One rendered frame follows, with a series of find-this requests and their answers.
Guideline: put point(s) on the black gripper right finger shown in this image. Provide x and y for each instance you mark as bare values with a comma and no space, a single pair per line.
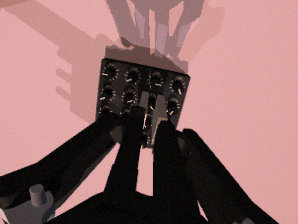
221,198

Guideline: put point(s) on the black knob box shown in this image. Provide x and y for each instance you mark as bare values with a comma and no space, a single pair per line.
119,94

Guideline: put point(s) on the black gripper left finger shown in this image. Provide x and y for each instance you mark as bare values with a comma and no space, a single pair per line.
28,195

